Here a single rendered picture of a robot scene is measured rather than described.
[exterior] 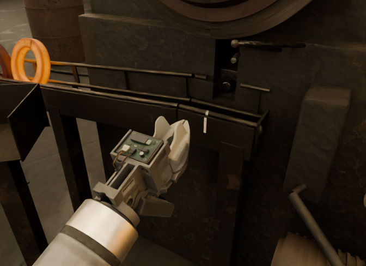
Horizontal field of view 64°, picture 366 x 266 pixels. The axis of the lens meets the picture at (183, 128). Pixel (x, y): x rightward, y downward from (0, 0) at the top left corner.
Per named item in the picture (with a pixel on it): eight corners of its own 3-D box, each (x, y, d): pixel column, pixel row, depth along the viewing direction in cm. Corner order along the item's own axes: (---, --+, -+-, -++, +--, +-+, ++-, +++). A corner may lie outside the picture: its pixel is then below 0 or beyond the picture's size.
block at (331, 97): (291, 168, 75) (312, 78, 62) (325, 179, 71) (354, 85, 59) (280, 194, 67) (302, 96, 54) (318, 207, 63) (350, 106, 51)
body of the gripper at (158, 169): (172, 138, 43) (124, 207, 36) (181, 173, 49) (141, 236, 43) (130, 125, 46) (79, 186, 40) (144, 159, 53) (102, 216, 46)
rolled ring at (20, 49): (6, 46, 108) (14, 47, 111) (16, 96, 108) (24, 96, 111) (36, 30, 98) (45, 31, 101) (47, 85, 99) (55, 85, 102)
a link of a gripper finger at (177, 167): (195, 145, 50) (169, 187, 45) (196, 151, 51) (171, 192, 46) (171, 138, 52) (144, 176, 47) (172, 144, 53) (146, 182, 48)
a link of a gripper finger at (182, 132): (197, 106, 50) (170, 145, 45) (201, 130, 54) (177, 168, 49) (181, 102, 51) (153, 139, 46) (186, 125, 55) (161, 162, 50)
